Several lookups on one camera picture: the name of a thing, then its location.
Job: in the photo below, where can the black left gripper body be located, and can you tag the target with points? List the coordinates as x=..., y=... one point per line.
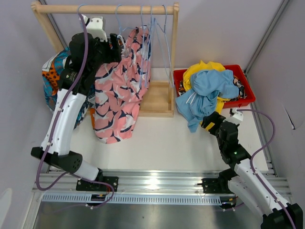
x=105, y=54

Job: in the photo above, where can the yellow shorts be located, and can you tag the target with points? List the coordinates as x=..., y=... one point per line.
x=202, y=66

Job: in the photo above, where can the white wire hanger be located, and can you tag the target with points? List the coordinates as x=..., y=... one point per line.
x=122, y=45

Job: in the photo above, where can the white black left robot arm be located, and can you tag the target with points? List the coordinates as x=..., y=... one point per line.
x=87, y=54

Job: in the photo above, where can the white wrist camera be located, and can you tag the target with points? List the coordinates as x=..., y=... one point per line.
x=236, y=117
x=95, y=27

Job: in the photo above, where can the wooden clothes rack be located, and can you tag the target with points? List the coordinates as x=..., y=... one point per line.
x=159, y=100

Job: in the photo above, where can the blue orange patchwork shorts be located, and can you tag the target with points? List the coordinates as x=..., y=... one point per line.
x=51, y=71

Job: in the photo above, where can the slotted cable duct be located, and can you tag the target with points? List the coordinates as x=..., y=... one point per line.
x=133, y=199

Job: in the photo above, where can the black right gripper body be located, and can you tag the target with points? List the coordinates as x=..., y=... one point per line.
x=218, y=137

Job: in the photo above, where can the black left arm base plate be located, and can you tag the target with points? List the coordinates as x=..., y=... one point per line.
x=83, y=185

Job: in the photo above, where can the aluminium mounting rail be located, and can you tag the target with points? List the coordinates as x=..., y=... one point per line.
x=153, y=182

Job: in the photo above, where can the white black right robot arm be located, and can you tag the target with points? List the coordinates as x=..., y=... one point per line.
x=245, y=180

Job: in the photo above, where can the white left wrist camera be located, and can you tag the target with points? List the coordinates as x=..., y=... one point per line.
x=95, y=27

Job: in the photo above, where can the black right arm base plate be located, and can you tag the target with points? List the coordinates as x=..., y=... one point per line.
x=214, y=186

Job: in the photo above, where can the pink white patterned shorts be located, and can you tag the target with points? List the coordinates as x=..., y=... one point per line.
x=118, y=95

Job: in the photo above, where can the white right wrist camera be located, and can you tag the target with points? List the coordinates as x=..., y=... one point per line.
x=236, y=117

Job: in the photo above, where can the light blue shorts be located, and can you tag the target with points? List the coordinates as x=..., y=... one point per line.
x=201, y=99

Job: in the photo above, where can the orange black camo shorts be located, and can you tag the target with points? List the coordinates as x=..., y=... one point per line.
x=236, y=81

